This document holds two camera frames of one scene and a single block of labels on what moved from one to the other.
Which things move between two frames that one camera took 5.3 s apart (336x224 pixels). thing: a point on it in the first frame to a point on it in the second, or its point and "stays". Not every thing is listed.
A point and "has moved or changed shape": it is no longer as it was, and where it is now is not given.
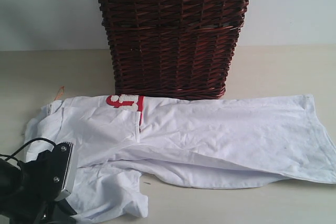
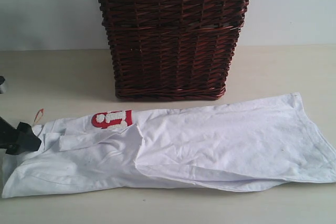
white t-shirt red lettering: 210,143 has moved or changed shape
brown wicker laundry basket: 173,38 stays
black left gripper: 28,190 to 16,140
